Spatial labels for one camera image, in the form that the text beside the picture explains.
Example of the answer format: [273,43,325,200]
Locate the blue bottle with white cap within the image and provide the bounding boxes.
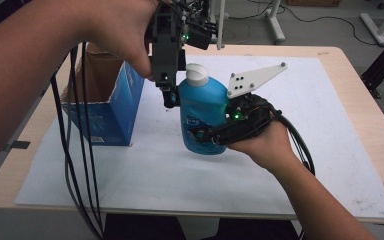
[178,63,230,156]

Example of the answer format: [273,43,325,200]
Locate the person's left hand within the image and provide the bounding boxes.
[79,0,162,80]

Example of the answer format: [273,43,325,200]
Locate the blue cardboard box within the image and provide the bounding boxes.
[60,42,146,147]

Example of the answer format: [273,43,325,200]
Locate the person's dark trousers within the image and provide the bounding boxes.
[103,213,302,240]

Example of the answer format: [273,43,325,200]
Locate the white metal frame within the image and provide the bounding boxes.
[359,0,384,47]

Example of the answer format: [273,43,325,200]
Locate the wooden desk with white legs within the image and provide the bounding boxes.
[265,0,286,45]

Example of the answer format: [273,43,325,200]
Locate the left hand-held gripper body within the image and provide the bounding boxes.
[145,0,227,81]

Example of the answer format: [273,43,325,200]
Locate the long black floor cable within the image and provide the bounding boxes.
[228,0,381,46]

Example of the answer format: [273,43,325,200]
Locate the black tape strip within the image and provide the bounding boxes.
[2,140,32,153]

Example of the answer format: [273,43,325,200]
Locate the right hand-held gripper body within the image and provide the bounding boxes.
[217,61,288,147]

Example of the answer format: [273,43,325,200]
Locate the person's right hand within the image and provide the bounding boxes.
[227,115,302,177]

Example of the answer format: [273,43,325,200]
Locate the black metal post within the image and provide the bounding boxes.
[360,29,384,99]

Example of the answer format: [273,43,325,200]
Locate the white foam mat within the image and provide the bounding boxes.
[14,54,384,221]

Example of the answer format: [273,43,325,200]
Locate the brown cardboard box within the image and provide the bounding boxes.
[285,0,342,8]

